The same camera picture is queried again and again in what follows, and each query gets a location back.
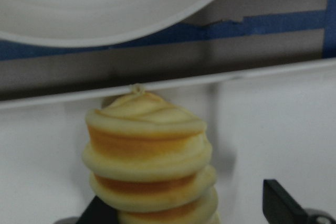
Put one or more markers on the white round plate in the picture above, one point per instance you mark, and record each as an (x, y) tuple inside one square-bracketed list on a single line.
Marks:
[(89, 23)]

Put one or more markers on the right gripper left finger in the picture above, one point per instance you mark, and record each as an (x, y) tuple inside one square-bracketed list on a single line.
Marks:
[(98, 212)]

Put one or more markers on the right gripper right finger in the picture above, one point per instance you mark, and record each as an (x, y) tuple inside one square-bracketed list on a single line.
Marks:
[(279, 207)]

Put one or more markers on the spiral bread roll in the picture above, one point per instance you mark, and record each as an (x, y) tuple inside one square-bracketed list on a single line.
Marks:
[(150, 160)]

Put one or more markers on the white rectangular tray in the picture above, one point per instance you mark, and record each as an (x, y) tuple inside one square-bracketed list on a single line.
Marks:
[(275, 122)]

